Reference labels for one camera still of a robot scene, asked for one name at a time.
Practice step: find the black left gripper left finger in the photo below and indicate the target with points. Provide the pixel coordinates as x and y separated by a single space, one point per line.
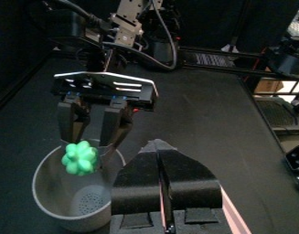
135 182

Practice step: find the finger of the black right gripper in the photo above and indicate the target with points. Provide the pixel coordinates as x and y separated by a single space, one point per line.
115 125
71 122

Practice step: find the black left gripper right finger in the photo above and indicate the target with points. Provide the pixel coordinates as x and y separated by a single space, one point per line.
192 182

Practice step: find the green toy grapes bunch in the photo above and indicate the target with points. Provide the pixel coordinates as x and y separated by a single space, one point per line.
79 158

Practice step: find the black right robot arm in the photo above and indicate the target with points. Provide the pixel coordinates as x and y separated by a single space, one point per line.
128 27

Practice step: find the grey bowl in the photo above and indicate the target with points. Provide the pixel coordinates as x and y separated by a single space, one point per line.
61 195

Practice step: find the pink tape strip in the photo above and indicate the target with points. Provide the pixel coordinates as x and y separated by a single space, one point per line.
235 213

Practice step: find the small black box device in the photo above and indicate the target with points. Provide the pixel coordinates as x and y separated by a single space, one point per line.
295 161

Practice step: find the black mesh chair seat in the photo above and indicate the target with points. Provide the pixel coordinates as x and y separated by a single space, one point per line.
275 112

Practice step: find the brown cardboard box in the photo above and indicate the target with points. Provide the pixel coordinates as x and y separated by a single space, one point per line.
268 86

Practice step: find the white perforated panel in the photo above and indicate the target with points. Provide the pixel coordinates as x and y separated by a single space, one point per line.
298 23

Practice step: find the black metal frame rail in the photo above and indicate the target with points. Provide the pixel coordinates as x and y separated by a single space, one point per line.
220 59

